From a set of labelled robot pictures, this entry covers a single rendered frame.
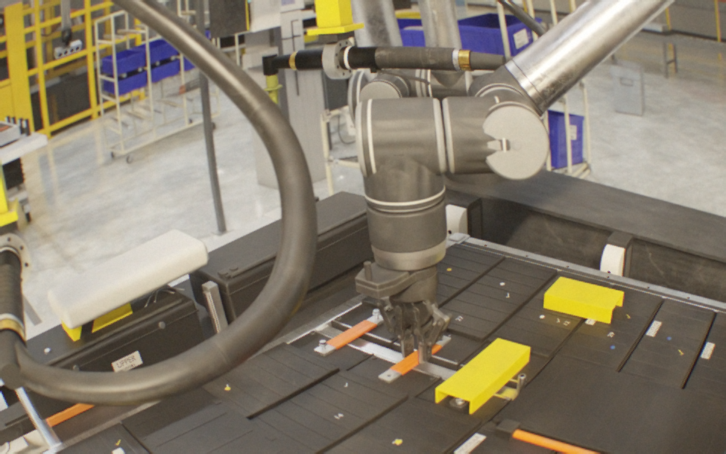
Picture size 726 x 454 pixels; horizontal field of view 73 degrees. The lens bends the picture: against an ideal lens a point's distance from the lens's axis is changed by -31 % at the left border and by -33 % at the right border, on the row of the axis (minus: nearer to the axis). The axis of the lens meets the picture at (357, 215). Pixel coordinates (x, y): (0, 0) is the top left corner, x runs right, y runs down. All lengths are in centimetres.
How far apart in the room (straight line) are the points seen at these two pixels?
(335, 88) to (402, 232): 483
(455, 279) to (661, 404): 62
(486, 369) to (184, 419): 47
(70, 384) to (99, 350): 56
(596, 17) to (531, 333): 56
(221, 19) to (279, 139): 290
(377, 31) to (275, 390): 120
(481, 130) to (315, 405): 45
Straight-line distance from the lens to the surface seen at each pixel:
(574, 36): 105
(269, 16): 363
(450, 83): 186
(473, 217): 166
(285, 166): 59
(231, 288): 118
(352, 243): 135
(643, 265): 180
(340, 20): 125
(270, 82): 137
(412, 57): 120
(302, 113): 487
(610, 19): 107
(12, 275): 74
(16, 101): 1042
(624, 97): 713
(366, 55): 124
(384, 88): 174
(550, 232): 193
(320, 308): 129
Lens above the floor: 161
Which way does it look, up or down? 21 degrees down
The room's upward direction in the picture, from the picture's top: 6 degrees counter-clockwise
